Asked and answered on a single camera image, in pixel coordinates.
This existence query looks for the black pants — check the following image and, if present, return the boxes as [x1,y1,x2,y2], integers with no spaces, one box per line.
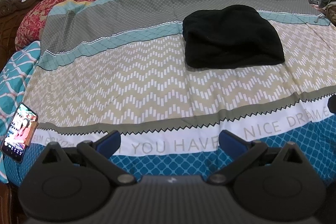
[182,5,285,69]

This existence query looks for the patterned bedsheet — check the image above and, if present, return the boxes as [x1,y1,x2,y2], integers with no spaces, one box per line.
[1,0,335,184]

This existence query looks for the smartphone with lit screen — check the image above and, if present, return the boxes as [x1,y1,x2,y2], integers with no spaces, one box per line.
[1,102,38,162]

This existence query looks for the teal white patterned pillow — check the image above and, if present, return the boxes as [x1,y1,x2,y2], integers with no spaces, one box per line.
[0,40,42,183]

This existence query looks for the carved wooden headboard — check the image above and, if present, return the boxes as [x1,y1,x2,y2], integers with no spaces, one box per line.
[0,0,43,71]

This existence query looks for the crumpled olive patterned cloth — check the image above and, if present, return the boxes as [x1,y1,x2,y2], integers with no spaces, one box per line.
[318,0,336,26]

